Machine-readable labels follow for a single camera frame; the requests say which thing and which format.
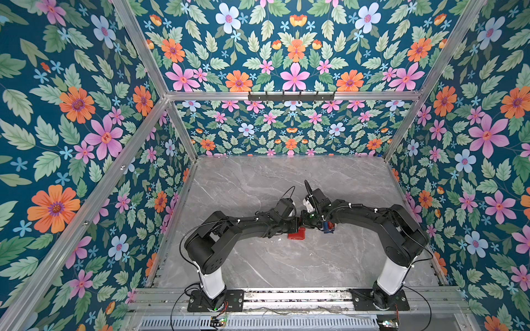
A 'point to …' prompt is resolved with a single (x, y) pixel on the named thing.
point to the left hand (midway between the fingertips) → (302, 225)
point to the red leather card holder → (297, 236)
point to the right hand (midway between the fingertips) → (301, 220)
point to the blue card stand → (326, 229)
